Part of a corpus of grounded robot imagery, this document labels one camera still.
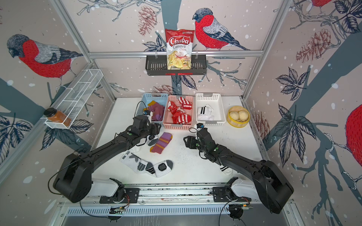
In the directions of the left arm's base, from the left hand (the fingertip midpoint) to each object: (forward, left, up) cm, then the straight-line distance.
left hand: (160, 123), depth 87 cm
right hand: (-9, -17, -4) cm, 20 cm away
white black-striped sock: (+16, -30, -10) cm, 36 cm away
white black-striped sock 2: (-24, -41, -14) cm, 50 cm away
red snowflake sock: (+21, -6, -9) cm, 24 cm away
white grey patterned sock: (-24, +2, -13) cm, 28 cm away
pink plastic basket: (+9, -3, -13) cm, 16 cm away
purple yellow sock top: (+11, +5, -8) cm, 15 cm away
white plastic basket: (+33, -41, -13) cm, 54 cm away
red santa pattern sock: (+13, -13, -11) cm, 21 cm away
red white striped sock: (+25, -15, -9) cm, 31 cm away
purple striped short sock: (-7, -1, -13) cm, 15 cm away
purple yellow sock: (+21, +7, -9) cm, 23 cm away
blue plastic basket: (+33, +5, -12) cm, 36 cm away
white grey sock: (-7, +6, -12) cm, 15 cm away
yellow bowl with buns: (+11, -55, -9) cm, 57 cm away
